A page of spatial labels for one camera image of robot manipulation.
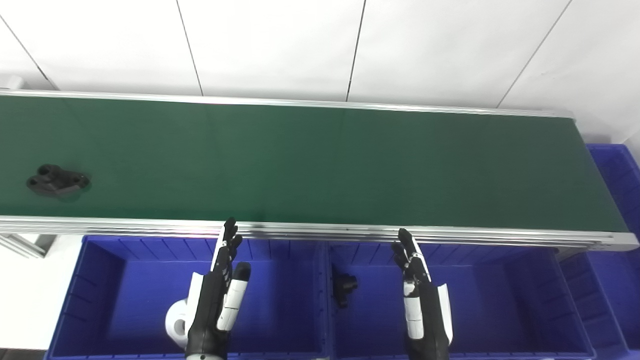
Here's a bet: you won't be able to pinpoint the green conveyor belt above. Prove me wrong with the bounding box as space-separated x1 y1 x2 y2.
0 95 630 234
0 89 640 253

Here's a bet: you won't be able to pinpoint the black flanged part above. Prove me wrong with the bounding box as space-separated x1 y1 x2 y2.
331 263 359 309

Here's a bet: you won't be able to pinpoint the white round part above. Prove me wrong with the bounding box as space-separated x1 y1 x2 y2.
165 297 191 350

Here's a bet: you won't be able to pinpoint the blue bin with black part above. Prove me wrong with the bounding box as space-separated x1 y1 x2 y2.
325 240 597 360

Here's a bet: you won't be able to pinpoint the empty blue bin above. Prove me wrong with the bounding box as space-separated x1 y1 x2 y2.
559 144 640 360

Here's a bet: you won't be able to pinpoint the blue bin with white part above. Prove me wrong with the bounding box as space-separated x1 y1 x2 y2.
45 235 331 360

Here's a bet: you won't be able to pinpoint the black bracket part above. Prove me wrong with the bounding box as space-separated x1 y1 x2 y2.
26 164 92 197

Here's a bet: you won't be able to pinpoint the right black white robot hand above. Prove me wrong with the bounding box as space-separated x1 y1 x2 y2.
391 228 454 360

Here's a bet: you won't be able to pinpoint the aluminium conveyor leg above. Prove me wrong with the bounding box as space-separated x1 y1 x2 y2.
0 234 57 259

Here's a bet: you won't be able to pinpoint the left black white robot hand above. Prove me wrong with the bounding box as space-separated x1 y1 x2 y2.
185 217 252 360

